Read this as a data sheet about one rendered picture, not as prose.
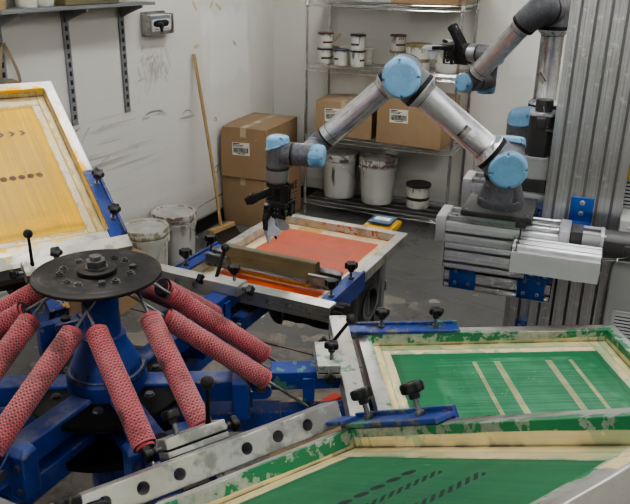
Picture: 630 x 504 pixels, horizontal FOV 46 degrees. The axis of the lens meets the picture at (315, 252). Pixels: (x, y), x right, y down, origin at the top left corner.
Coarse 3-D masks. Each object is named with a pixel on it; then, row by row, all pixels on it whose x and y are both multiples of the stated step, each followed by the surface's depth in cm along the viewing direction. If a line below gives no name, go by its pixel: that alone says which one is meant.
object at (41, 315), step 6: (0, 282) 253; (6, 282) 253; (12, 282) 253; (18, 282) 253; (24, 282) 254; (0, 288) 250; (6, 288) 251; (12, 288) 253; (18, 288) 254; (42, 312) 238; (42, 318) 234
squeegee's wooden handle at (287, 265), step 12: (228, 252) 259; (240, 252) 257; (252, 252) 255; (264, 252) 254; (240, 264) 259; (252, 264) 256; (264, 264) 254; (276, 264) 252; (288, 264) 250; (300, 264) 248; (312, 264) 246; (300, 276) 249
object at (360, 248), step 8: (328, 240) 295; (336, 240) 295; (344, 240) 296; (352, 240) 296; (344, 248) 287; (352, 248) 288; (360, 248) 288; (368, 248) 288; (352, 256) 280; (360, 256) 280; (344, 264) 272; (344, 272) 265; (272, 280) 257; (280, 288) 251; (288, 288) 251; (296, 288) 251; (304, 288) 252; (312, 296) 246
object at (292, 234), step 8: (288, 232) 303; (296, 232) 303; (304, 232) 304; (312, 232) 304; (272, 240) 294; (280, 240) 294; (296, 240) 295; (304, 240) 295; (312, 240) 295; (320, 240) 295; (256, 248) 286; (264, 248) 286; (224, 272) 263; (248, 280) 257; (256, 280) 257; (264, 280) 257
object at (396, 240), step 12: (288, 216) 312; (300, 216) 312; (252, 228) 297; (324, 228) 307; (336, 228) 304; (348, 228) 302; (360, 228) 299; (372, 228) 299; (240, 240) 284; (252, 240) 293; (384, 240) 296; (396, 240) 287; (384, 252) 275; (204, 264) 263; (372, 264) 263
